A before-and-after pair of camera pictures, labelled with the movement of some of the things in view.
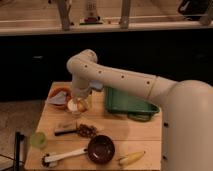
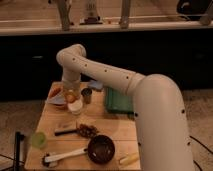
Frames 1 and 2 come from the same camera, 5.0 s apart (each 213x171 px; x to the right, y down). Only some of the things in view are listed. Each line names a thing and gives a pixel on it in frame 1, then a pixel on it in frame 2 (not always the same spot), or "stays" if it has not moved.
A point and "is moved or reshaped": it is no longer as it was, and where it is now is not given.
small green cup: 38,140 stays
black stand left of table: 18,137 stays
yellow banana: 131,158 stays
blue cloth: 96,84 stays
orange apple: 82,106 is moved or reshaped
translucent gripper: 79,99 to 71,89
